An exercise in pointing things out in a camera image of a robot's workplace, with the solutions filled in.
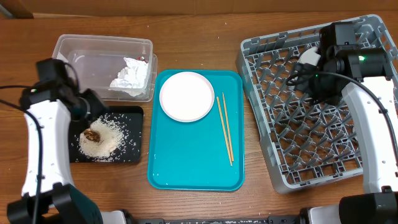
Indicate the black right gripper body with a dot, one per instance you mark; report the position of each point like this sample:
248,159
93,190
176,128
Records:
320,88

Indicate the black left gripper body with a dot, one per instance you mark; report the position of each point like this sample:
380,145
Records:
90,106

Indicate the brown food scrap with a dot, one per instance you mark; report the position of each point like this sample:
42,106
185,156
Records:
92,135

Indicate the white paper cup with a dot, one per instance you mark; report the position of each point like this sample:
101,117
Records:
310,56

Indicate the white napkin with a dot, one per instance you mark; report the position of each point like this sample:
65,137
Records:
132,79

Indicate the red silver foil wrapper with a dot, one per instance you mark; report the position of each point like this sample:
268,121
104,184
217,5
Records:
142,59

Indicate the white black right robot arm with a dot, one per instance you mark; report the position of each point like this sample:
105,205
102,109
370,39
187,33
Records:
363,79

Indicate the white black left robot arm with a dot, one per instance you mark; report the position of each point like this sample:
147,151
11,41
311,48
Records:
48,193

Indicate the black plastic tray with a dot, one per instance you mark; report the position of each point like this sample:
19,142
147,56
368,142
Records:
130,120

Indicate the spilled rice pile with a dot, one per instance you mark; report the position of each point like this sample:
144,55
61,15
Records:
111,138

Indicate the clear plastic bin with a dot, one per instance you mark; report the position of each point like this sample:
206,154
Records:
97,60

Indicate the grey plastic dish rack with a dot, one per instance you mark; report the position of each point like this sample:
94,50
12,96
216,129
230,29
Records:
303,144

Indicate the white round plate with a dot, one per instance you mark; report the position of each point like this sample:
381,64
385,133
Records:
187,97

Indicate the teal plastic tray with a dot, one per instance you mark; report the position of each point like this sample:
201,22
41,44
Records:
193,156

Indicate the left wooden chopstick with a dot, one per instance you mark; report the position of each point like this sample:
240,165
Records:
224,131

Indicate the black rail at table edge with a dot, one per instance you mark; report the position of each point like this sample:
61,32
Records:
272,219

